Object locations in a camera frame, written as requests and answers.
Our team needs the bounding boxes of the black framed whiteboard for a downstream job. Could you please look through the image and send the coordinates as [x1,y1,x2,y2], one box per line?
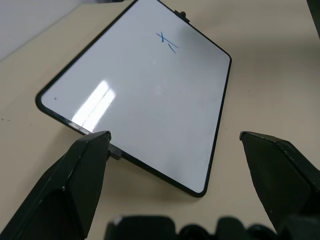
[35,0,233,199]

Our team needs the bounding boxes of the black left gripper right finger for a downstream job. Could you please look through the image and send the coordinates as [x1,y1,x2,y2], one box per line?
[239,131,320,240]

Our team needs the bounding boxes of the dark object at edge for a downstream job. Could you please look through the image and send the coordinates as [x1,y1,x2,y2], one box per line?
[306,0,320,40]

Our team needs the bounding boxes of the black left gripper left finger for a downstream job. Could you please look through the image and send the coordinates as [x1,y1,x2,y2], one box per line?
[0,130,112,240]

